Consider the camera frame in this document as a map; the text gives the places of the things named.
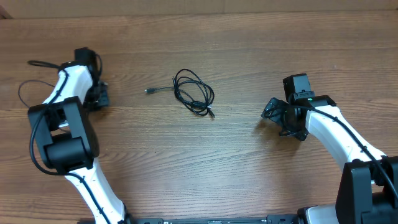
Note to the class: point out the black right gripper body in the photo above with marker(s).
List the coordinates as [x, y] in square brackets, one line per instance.
[285, 117]

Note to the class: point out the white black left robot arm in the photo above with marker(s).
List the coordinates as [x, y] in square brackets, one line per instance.
[63, 141]

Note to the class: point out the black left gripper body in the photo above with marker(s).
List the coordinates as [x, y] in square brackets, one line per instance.
[101, 98]

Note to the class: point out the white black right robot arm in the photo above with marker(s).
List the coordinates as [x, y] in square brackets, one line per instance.
[368, 185]

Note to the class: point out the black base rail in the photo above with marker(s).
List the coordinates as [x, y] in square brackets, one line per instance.
[214, 220]

